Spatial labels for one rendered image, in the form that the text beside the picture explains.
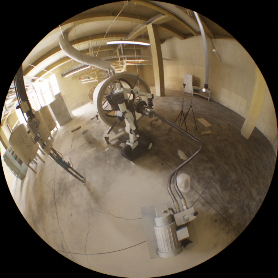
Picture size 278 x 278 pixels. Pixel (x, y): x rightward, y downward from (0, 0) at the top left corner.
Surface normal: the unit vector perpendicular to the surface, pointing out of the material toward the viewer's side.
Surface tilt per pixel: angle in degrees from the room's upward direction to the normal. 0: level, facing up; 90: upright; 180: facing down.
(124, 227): 0
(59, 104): 90
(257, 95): 90
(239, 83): 90
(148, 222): 0
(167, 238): 6
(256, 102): 90
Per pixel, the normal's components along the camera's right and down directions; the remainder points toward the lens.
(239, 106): -0.83, 0.44
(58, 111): 0.54, 0.51
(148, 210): -0.12, -0.74
